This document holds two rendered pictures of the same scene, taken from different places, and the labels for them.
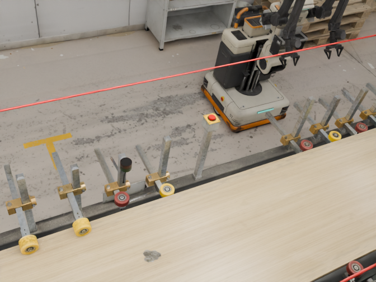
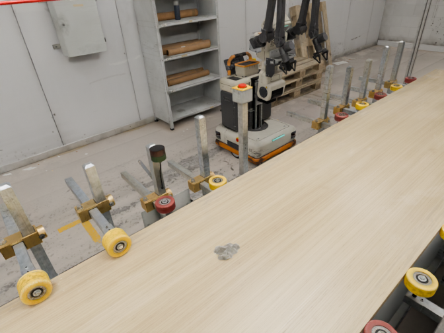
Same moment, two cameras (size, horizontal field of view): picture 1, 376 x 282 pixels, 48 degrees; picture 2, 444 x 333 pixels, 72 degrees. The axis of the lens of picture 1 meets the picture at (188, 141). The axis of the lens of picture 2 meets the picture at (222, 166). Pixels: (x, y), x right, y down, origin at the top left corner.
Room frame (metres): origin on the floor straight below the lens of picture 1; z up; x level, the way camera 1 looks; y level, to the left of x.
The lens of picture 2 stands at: (0.29, 0.09, 1.67)
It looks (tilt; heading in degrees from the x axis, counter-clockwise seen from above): 32 degrees down; 357
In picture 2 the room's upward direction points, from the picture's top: 4 degrees counter-clockwise
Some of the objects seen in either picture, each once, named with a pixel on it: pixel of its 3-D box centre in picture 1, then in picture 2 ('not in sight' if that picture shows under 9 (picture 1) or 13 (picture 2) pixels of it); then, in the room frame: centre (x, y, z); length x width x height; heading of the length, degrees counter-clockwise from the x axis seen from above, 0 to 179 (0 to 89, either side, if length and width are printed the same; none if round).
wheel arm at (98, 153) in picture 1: (109, 177); (144, 192); (1.44, 0.40, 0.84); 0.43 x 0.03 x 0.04; 36
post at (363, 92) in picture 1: (350, 114); (363, 92); (2.41, -1.11, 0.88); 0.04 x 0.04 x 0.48; 36
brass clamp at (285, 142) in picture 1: (290, 138); (320, 122); (2.10, -0.69, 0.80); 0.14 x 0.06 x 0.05; 126
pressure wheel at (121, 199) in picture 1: (121, 202); (166, 211); (1.28, 0.28, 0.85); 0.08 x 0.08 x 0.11
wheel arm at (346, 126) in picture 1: (338, 117); (351, 100); (2.42, -1.05, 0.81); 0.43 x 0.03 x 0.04; 36
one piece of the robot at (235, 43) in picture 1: (250, 54); (248, 96); (3.34, -0.40, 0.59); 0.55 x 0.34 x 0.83; 126
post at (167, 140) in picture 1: (163, 165); (203, 162); (1.53, 0.11, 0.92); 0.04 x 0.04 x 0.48; 36
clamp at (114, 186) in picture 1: (117, 187); (157, 199); (1.37, 0.33, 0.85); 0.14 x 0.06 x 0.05; 126
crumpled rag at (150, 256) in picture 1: (151, 254); (226, 249); (0.98, 0.06, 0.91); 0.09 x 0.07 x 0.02; 102
